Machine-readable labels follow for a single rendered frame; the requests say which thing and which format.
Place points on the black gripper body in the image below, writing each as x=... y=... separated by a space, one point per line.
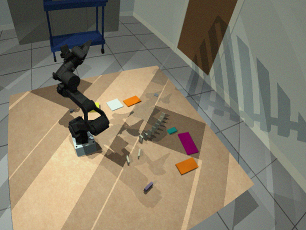
x=75 y=60

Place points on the pale white flat tile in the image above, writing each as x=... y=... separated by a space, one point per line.
x=114 y=104

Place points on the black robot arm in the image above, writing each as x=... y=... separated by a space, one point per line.
x=78 y=127

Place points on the purple rectangular block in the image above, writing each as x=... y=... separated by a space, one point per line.
x=148 y=186

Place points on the teal flat block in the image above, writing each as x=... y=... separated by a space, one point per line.
x=172 y=130

